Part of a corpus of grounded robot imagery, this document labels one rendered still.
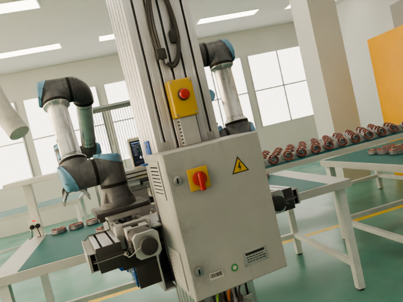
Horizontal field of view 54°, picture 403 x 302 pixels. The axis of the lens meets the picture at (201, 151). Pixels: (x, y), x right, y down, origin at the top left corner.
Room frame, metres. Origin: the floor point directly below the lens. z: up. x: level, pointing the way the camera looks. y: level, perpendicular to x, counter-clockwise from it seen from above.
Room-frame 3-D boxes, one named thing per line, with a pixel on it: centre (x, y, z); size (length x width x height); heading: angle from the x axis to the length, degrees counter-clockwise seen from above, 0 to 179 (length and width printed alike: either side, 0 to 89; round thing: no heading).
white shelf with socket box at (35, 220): (2.91, 1.24, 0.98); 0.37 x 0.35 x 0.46; 102
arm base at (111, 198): (1.69, 0.40, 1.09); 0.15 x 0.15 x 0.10
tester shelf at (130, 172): (2.84, 0.30, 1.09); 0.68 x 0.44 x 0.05; 102
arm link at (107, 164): (1.69, 0.41, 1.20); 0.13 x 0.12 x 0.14; 113
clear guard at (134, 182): (2.51, 0.38, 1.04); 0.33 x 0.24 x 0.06; 12
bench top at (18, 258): (2.77, 0.29, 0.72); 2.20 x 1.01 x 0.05; 102
